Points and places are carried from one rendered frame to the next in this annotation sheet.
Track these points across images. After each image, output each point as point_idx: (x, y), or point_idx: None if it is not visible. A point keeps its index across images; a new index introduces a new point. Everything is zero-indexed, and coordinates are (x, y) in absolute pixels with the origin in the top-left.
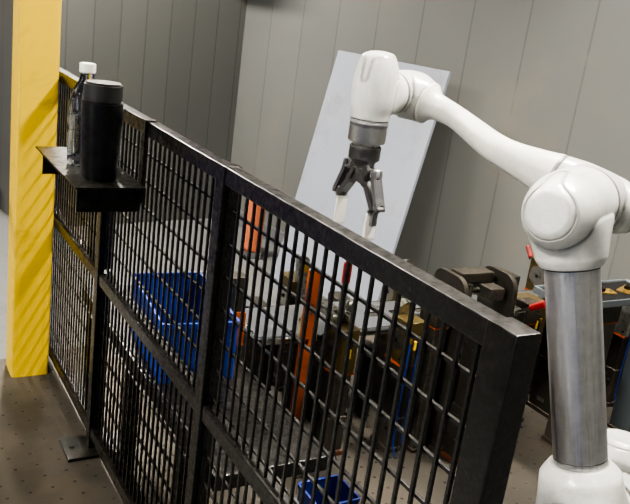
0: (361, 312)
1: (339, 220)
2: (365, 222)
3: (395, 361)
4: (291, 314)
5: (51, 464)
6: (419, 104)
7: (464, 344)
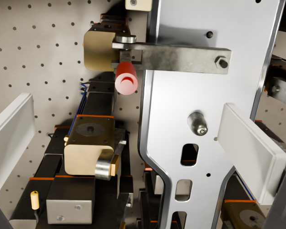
0: (199, 142)
1: (223, 125)
2: None
3: (89, 116)
4: (234, 33)
5: None
6: None
7: (43, 198)
